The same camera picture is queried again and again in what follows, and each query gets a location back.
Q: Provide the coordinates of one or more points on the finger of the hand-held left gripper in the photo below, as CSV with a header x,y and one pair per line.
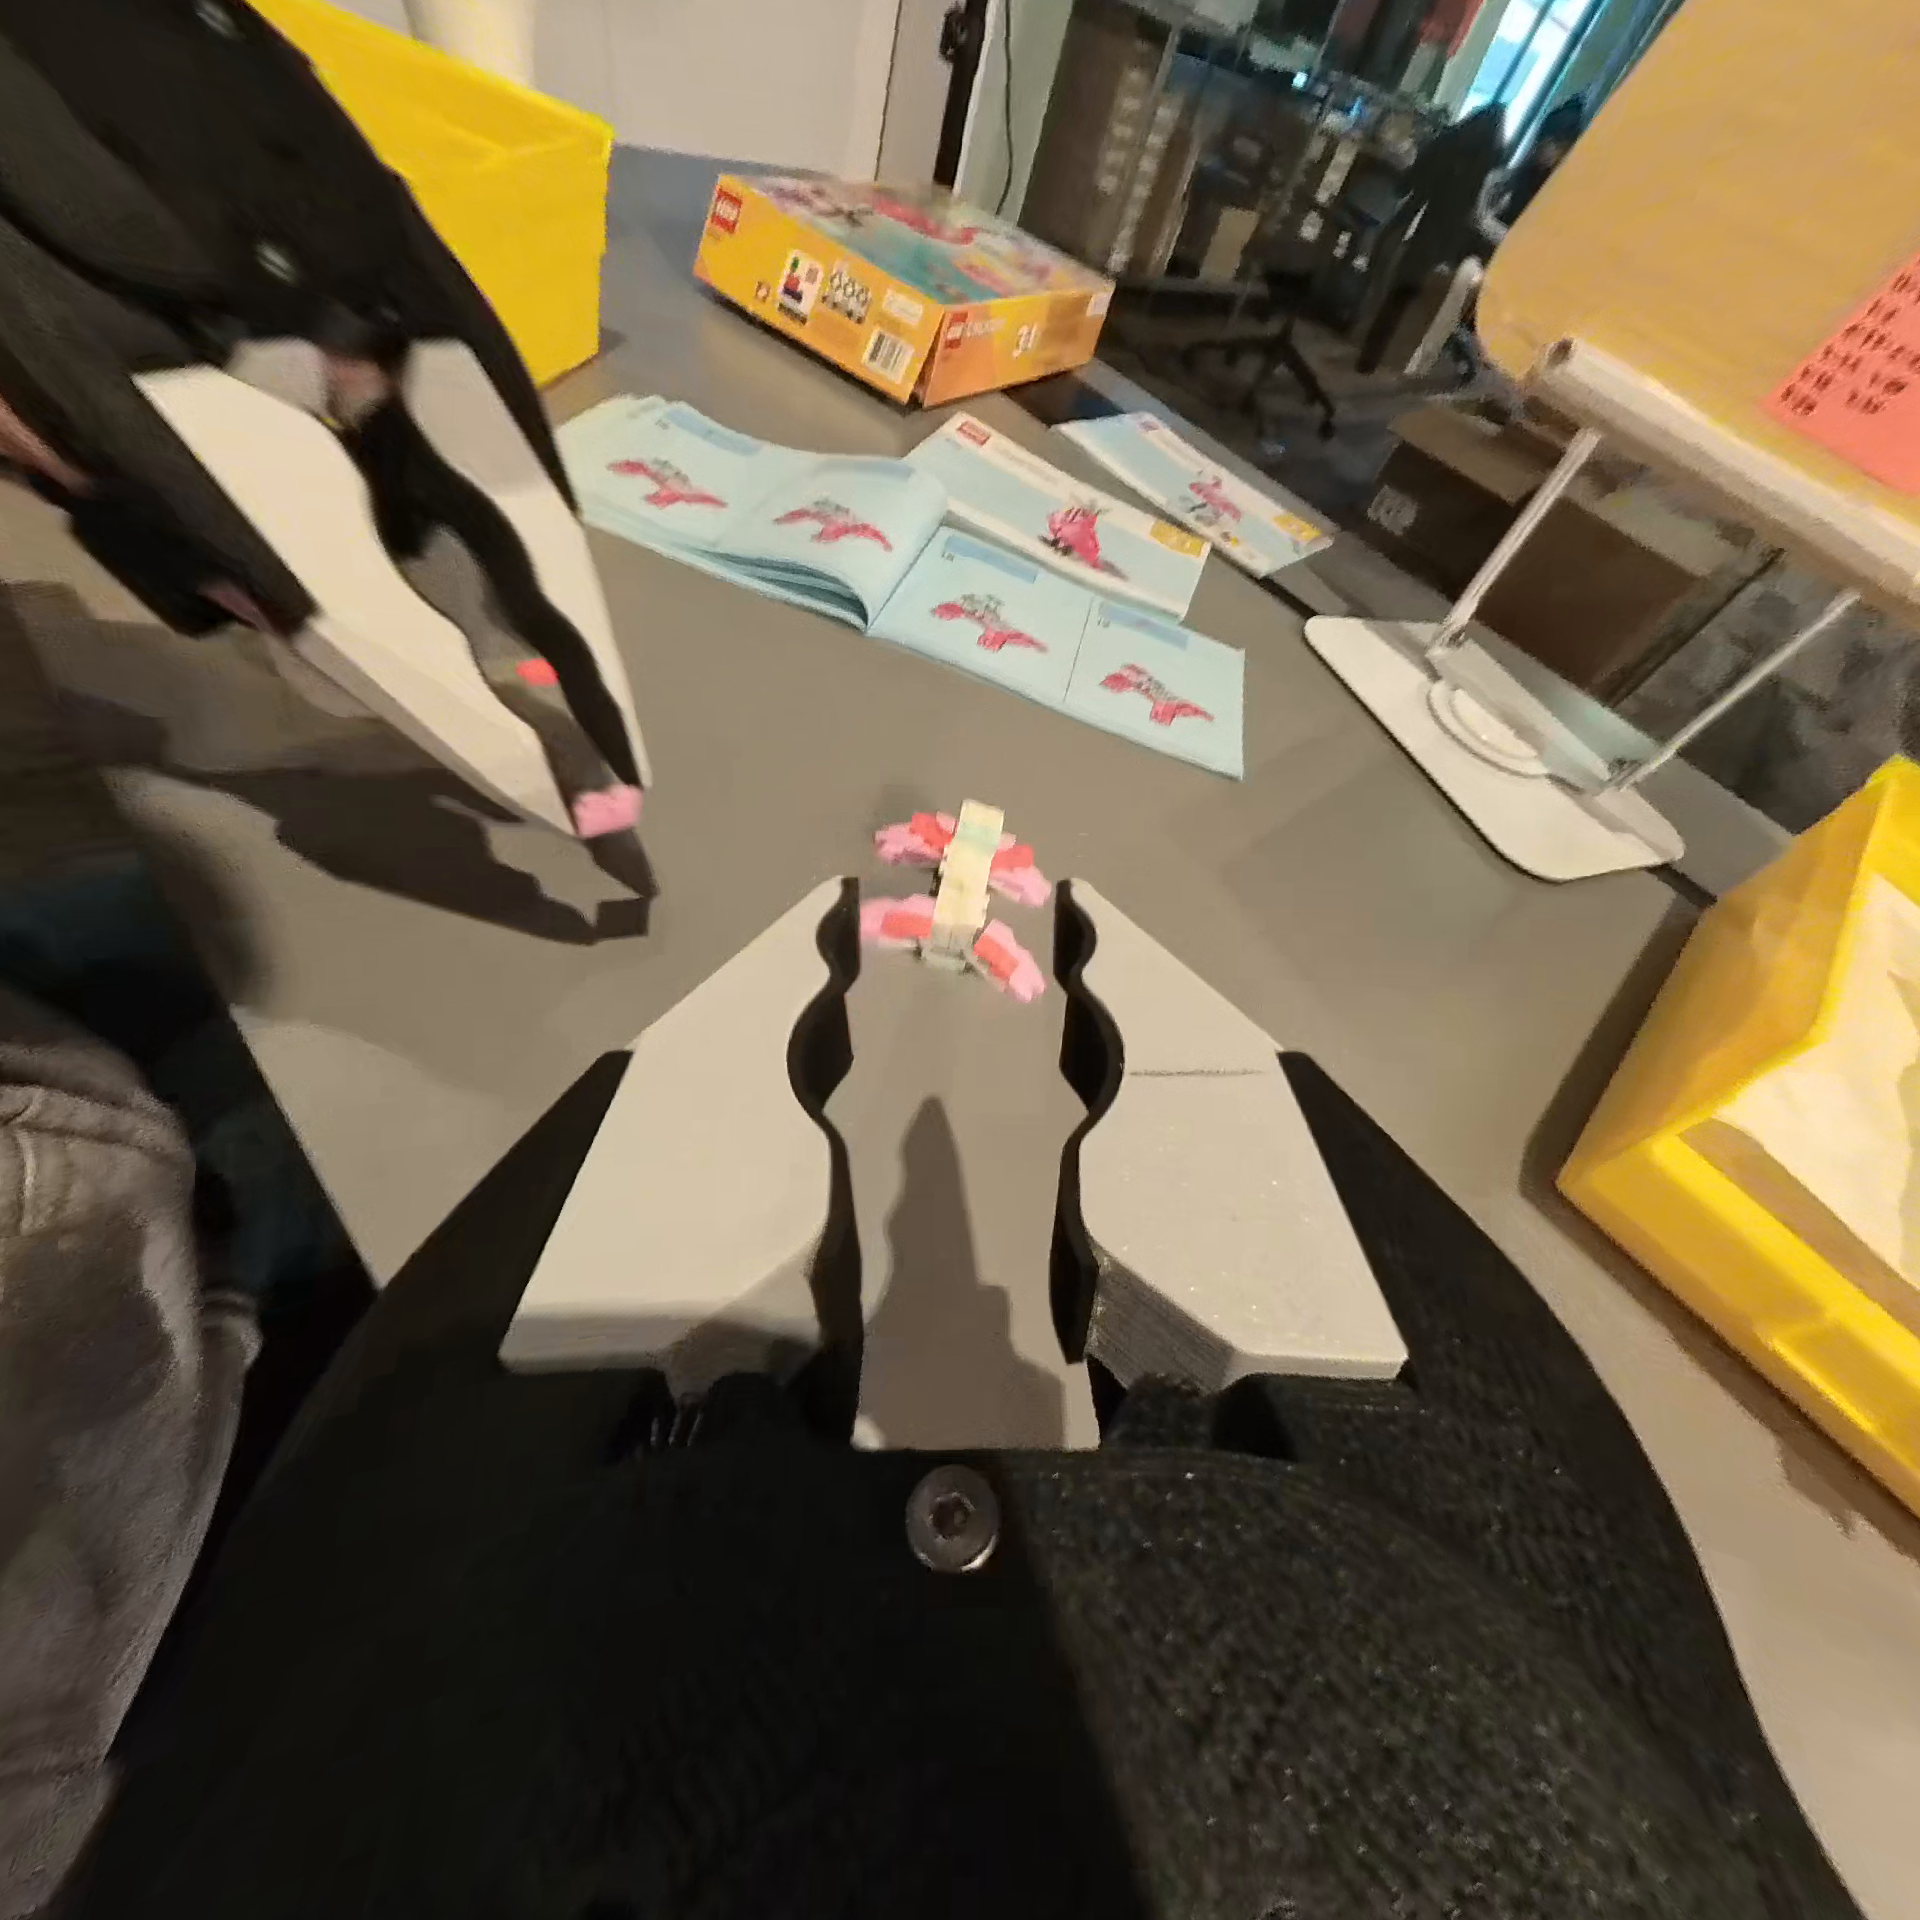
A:
x,y
511,449
345,599

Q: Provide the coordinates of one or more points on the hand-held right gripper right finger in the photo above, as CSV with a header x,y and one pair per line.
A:
x,y
1232,1202

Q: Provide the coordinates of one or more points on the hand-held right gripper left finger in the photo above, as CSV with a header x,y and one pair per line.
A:
x,y
673,1202

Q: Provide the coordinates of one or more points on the yellow brick storage bin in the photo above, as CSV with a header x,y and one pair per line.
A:
x,y
496,196

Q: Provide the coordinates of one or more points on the small pink toy brick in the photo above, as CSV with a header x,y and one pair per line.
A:
x,y
605,810

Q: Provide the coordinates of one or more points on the pink toy brick bird model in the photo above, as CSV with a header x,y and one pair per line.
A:
x,y
962,884

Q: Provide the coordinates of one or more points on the grey desk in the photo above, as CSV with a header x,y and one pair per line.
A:
x,y
1350,974

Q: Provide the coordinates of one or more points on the orange toy set box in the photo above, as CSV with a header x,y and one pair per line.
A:
x,y
842,269

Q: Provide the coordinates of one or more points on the person's blue jeans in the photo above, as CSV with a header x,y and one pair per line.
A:
x,y
91,947

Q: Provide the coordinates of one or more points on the closed parrot instruction booklet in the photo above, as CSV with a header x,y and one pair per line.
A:
x,y
992,478

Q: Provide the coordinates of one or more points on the open instruction booklet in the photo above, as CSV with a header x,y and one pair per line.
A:
x,y
1186,718

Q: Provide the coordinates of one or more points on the yellow bin with plastic bags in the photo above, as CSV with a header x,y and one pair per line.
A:
x,y
1729,1273

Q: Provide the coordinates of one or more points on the pile of clear plastic bags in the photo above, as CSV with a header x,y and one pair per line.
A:
x,y
1844,1107

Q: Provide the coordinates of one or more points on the thin closed instruction booklet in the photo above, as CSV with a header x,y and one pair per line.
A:
x,y
1158,449

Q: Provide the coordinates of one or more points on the metal storage shelf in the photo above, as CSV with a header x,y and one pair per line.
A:
x,y
1141,132

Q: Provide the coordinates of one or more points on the cardboard box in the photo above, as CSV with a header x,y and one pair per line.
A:
x,y
1497,522

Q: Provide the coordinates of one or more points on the black office chair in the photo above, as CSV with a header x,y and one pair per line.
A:
x,y
1275,361

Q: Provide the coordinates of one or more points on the pink sticky note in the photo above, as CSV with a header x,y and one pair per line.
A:
x,y
1857,376

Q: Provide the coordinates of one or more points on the wooden book stand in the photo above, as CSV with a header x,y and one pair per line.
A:
x,y
1693,196

